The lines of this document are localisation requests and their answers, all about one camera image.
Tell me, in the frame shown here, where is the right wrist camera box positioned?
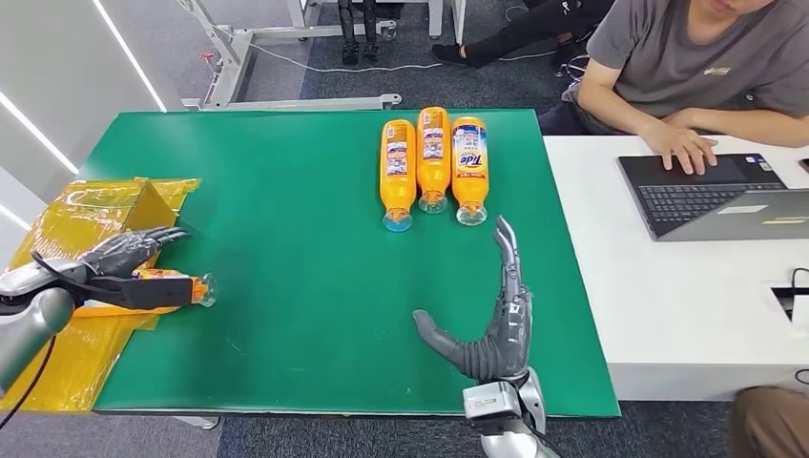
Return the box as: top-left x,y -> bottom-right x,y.
462,381 -> 522,423

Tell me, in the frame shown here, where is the person at laptop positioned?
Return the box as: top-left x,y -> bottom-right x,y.
538,0 -> 809,177

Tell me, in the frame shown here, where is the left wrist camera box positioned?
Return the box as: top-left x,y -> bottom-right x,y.
82,275 -> 195,312

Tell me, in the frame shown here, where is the grey metal stand frame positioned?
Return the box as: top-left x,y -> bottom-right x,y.
176,0 -> 404,113

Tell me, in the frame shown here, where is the yellow taped cardboard box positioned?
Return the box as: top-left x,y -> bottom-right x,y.
0,177 -> 202,414

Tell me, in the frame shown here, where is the white light strip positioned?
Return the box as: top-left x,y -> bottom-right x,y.
0,201 -> 32,232

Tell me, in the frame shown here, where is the person in brown trousers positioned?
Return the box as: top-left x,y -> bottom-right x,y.
732,385 -> 809,458

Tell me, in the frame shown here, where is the green table mat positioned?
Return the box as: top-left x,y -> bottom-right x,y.
93,108 -> 622,420

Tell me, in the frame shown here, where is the person with black shoes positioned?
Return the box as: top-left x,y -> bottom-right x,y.
432,0 -> 615,70

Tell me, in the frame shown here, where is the dark grey laptop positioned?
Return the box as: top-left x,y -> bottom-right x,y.
617,153 -> 809,242

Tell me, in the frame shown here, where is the white floor cable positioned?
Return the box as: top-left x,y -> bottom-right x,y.
249,37 -> 564,73

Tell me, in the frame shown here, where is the orange Tide label bottle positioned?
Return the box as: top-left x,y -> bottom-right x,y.
450,115 -> 489,227

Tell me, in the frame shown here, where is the white desk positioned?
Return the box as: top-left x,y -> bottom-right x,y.
543,135 -> 809,403

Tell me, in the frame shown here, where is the orange detergent bottle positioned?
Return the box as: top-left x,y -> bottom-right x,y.
80,267 -> 218,316
416,106 -> 452,215
379,118 -> 417,233

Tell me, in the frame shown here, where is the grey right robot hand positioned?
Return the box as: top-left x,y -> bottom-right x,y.
412,216 -> 534,384

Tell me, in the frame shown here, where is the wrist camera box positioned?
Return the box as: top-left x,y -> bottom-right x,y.
462,381 -> 522,423
82,275 -> 195,312

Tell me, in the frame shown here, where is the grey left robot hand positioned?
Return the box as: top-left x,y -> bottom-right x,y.
78,226 -> 191,278

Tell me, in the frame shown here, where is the white table leg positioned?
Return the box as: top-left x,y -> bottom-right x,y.
428,0 -> 467,48

